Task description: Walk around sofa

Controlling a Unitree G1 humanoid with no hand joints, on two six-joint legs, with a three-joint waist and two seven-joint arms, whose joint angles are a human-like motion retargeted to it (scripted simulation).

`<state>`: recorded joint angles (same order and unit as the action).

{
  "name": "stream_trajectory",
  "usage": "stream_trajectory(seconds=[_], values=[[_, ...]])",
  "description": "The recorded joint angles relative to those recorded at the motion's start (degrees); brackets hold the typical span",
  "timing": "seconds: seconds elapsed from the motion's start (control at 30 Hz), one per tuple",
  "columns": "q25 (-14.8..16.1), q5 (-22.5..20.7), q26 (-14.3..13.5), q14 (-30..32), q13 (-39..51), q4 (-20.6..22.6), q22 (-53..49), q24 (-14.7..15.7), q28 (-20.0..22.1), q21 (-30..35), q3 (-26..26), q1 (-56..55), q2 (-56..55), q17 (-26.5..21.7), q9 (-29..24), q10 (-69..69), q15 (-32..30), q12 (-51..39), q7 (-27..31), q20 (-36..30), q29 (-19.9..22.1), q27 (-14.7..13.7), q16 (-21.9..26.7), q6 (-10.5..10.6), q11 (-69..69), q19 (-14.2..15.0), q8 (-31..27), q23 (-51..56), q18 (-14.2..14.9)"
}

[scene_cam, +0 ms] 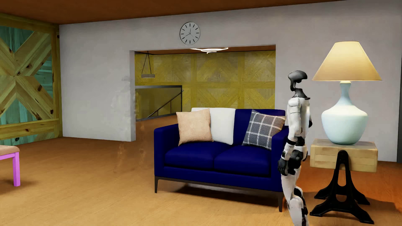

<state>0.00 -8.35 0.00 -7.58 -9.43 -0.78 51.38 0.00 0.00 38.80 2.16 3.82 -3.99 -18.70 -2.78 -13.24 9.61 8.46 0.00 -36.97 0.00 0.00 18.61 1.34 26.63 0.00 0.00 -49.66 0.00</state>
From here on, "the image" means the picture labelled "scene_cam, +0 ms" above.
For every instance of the wooden barn door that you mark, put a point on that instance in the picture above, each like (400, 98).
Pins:
(28, 84)

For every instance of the pink legged stool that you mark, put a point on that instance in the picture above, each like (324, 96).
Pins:
(15, 168)

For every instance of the round wall clock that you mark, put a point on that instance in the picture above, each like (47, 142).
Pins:
(189, 33)

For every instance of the white robot left leg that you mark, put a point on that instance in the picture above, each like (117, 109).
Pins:
(293, 201)

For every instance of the navy blue sofa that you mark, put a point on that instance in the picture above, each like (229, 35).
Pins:
(219, 160)

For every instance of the black stair railing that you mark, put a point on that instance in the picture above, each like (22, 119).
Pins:
(158, 86)

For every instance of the white throw pillow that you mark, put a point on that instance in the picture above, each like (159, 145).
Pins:
(223, 125)

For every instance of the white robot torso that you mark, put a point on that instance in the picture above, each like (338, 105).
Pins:
(300, 116)

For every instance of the black robot head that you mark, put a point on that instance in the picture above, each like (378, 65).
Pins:
(297, 79)

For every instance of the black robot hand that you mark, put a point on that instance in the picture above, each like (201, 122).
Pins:
(283, 165)

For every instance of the grey hanging pendant lamp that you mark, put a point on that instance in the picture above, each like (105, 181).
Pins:
(148, 75)

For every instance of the grey plaid throw pillow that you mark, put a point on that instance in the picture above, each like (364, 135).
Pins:
(261, 130)

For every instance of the pale blue table lamp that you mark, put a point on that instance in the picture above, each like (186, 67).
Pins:
(344, 122)

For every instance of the wooden side table black stand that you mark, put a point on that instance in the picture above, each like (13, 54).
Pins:
(361, 157)

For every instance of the beige throw pillow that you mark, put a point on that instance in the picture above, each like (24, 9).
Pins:
(194, 127)

